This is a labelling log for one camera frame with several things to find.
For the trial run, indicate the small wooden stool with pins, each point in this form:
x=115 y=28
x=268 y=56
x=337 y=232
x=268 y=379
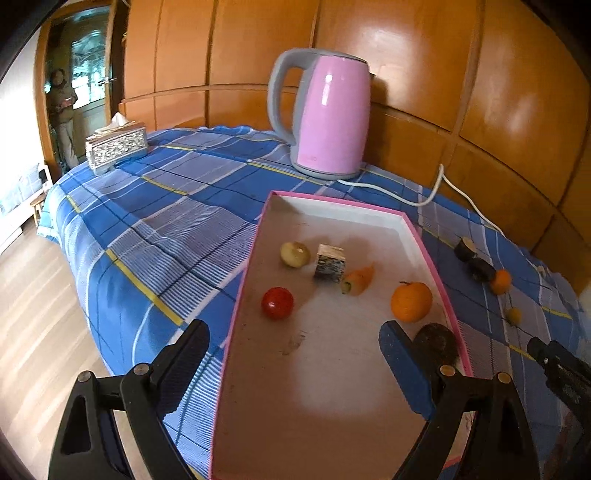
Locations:
x=38 y=203

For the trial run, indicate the blue plaid bedsheet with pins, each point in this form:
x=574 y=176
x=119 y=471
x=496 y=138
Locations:
x=161 y=230

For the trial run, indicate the pink electric kettle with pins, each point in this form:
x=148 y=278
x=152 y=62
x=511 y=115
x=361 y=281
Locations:
x=332 y=120

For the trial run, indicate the cut dark-skinned fruit chunk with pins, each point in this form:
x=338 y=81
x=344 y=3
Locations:
x=330 y=264

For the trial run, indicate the wooden glass door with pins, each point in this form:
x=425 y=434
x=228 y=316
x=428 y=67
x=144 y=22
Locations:
x=87 y=60

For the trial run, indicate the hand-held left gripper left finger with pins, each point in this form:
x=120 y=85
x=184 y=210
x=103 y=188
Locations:
x=184 y=355

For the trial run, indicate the small orange carrot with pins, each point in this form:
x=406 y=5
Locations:
x=359 y=279

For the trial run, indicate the wooden panelled wardrobe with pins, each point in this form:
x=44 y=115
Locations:
x=415 y=46

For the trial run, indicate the dark wrinkled fruit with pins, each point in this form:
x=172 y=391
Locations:
x=481 y=271

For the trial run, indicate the orange tangerine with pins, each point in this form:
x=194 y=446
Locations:
x=501 y=282
x=411 y=302

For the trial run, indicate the dark sugarcane piece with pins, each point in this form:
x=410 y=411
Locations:
x=465 y=250

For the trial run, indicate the white tray with pink rim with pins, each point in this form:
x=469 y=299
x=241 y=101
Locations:
x=332 y=360

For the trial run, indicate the silver patterned tissue box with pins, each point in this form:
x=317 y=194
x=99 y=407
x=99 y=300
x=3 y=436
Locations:
x=117 y=147

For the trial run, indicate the dark round fruit with stem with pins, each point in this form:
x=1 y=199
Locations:
x=438 y=344

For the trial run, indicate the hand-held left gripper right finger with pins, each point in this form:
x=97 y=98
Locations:
x=401 y=364

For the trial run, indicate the small red tomato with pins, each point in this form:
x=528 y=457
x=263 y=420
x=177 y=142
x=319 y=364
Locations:
x=278 y=303

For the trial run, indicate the small pale yellow fruit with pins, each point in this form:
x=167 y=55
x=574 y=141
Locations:
x=295 y=254

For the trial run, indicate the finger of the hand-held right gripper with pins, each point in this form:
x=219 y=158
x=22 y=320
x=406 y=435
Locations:
x=554 y=364

